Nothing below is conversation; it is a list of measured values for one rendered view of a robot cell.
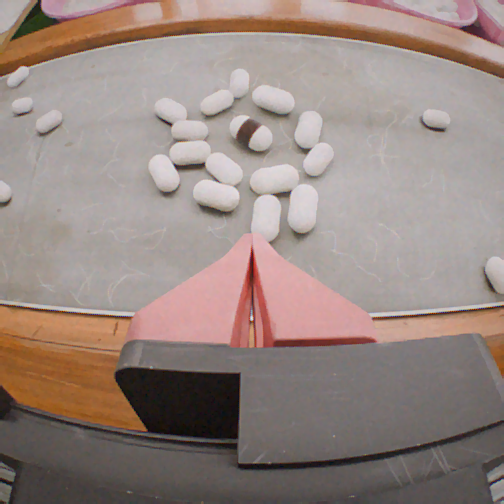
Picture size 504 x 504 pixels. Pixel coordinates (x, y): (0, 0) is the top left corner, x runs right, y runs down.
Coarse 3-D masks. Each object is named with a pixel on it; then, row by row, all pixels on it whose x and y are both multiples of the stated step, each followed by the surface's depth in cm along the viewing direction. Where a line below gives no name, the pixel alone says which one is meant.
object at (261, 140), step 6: (234, 120) 25; (240, 120) 25; (234, 126) 25; (264, 126) 25; (234, 132) 25; (258, 132) 25; (264, 132) 25; (270, 132) 25; (252, 138) 25; (258, 138) 25; (264, 138) 25; (270, 138) 25; (252, 144) 25; (258, 144) 25; (264, 144) 25; (270, 144) 26; (258, 150) 26
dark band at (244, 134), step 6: (246, 120) 25; (252, 120) 25; (240, 126) 25; (246, 126) 25; (252, 126) 25; (258, 126) 25; (240, 132) 25; (246, 132) 25; (252, 132) 25; (240, 138) 25; (246, 138) 25; (246, 144) 25
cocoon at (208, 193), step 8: (200, 184) 24; (208, 184) 24; (216, 184) 24; (200, 192) 24; (208, 192) 24; (216, 192) 23; (224, 192) 23; (232, 192) 24; (200, 200) 24; (208, 200) 24; (216, 200) 24; (224, 200) 23; (232, 200) 24; (216, 208) 24; (224, 208) 24; (232, 208) 24
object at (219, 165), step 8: (208, 160) 25; (216, 160) 24; (224, 160) 24; (208, 168) 25; (216, 168) 24; (224, 168) 24; (232, 168) 24; (240, 168) 25; (216, 176) 25; (224, 176) 24; (232, 176) 24; (240, 176) 24; (224, 184) 25; (232, 184) 25
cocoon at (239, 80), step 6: (234, 72) 27; (240, 72) 27; (246, 72) 27; (234, 78) 27; (240, 78) 26; (246, 78) 27; (234, 84) 26; (240, 84) 26; (246, 84) 27; (234, 90) 27; (240, 90) 26; (246, 90) 27; (234, 96) 27; (240, 96) 27
